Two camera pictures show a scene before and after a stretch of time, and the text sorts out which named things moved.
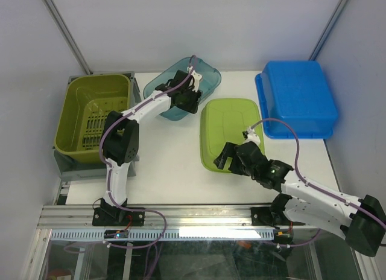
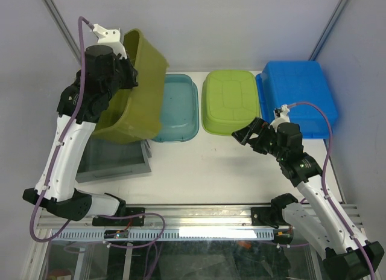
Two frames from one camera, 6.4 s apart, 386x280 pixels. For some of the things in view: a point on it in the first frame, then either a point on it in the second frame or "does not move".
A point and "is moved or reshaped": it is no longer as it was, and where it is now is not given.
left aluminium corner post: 66,31 does not move
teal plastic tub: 210,80 → 180,117
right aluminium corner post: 344,0 does not move
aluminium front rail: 221,217 does not move
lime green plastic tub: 224,120 is moved or reshaped
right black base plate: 262,216 does not move
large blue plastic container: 297,93 does not move
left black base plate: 111,216 does not move
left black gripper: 193,106 → 132,73
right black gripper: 228,150 → 243,136
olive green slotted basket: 86,102 is moved or reshaped
